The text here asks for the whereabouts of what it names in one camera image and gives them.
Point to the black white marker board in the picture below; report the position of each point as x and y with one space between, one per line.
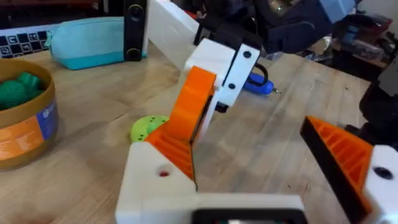
21 42

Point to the green disc with holes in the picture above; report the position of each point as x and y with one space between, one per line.
146 126

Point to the black bulky object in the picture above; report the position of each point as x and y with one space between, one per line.
379 105

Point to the white orange left gripper right finger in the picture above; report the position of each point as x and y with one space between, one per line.
348 161

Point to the blue electric screwdriver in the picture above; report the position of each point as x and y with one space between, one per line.
261 87

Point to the brown tub with green toys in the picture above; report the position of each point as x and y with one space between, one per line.
25 118

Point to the black upright device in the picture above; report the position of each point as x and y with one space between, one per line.
135 28

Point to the orange ribbed wedge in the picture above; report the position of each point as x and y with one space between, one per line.
174 152

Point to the heap of clutter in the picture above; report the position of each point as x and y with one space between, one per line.
363 40

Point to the teal zip bag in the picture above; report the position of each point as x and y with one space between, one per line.
87 43

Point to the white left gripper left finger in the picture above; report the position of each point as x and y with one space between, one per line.
149 189

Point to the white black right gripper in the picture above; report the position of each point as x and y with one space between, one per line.
171 28

